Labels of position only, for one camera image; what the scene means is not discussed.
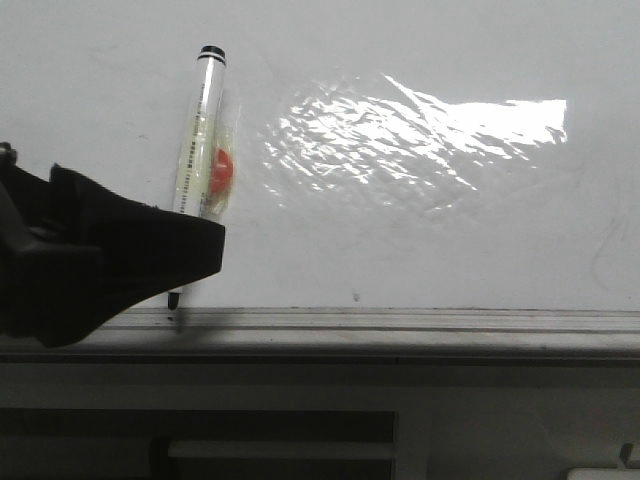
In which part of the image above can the white whiteboard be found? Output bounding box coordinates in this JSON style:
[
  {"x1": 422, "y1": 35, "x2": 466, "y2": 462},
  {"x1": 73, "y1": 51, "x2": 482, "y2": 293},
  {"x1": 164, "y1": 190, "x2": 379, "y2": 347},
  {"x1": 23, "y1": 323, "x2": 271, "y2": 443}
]
[{"x1": 1, "y1": 1, "x2": 639, "y2": 310}]

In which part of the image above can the white box bottom right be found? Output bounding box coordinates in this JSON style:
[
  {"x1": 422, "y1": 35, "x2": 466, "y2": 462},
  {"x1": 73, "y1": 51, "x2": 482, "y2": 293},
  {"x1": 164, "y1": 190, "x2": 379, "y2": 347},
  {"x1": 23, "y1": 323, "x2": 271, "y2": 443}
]
[{"x1": 566, "y1": 468, "x2": 640, "y2": 480}]

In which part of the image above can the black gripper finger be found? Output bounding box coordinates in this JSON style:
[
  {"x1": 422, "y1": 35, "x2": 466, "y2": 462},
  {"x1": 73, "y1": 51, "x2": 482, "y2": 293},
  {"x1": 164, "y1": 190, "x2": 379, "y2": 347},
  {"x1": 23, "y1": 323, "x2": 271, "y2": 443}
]
[{"x1": 33, "y1": 166, "x2": 225, "y2": 347}]

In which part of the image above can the white whiteboard marker pen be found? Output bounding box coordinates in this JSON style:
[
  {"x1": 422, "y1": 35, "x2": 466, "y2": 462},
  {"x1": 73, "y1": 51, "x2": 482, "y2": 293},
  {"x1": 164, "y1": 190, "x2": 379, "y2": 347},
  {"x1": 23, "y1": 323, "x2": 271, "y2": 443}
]
[{"x1": 166, "y1": 44, "x2": 236, "y2": 310}]

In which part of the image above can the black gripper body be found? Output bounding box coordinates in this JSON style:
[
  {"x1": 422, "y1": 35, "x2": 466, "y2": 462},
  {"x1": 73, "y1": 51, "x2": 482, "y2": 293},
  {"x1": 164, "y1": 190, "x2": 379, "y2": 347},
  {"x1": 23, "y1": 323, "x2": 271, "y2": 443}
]
[{"x1": 1, "y1": 142, "x2": 102, "y2": 340}]

